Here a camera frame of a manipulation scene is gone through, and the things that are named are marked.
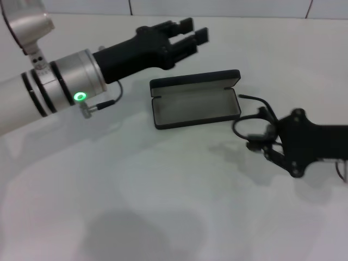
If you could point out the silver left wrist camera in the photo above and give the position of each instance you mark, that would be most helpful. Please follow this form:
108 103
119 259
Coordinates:
30 24

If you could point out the silver left camera bracket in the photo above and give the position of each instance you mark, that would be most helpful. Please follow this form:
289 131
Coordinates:
38 63

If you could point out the black glasses case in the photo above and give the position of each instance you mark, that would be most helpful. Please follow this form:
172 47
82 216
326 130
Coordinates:
195 108

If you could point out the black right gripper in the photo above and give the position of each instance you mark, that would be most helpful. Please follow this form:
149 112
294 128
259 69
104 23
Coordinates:
312 141

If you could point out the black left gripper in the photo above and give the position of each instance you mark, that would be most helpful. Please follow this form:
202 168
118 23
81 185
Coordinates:
136 54

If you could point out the black glasses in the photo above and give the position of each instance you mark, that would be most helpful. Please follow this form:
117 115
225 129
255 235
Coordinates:
234 126

